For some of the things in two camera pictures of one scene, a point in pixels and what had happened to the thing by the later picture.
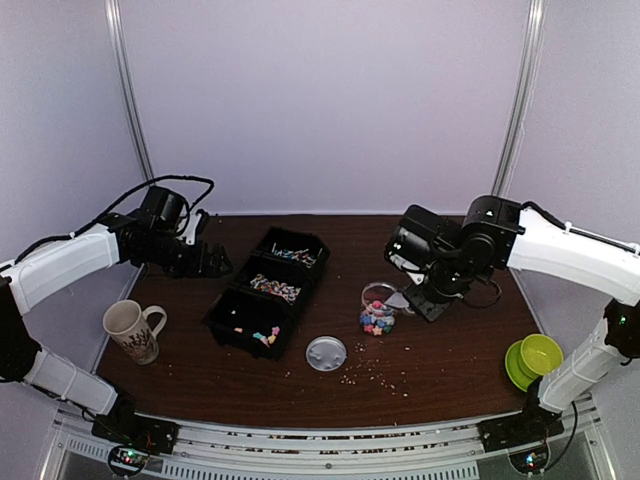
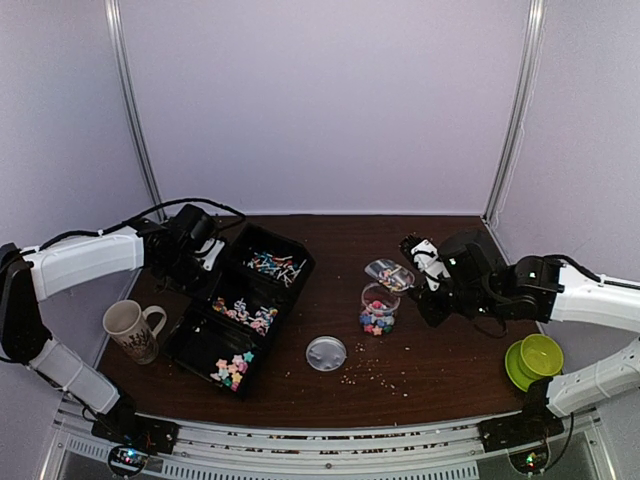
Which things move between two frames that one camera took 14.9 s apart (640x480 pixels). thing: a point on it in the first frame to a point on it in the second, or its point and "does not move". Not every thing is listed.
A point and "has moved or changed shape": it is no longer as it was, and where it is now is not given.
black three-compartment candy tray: (257, 314) has moved or changed shape
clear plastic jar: (377, 317) does not move
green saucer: (514, 368) does not move
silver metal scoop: (398, 299) to (390, 274)
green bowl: (539, 355) does not move
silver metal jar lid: (326, 353) does not move
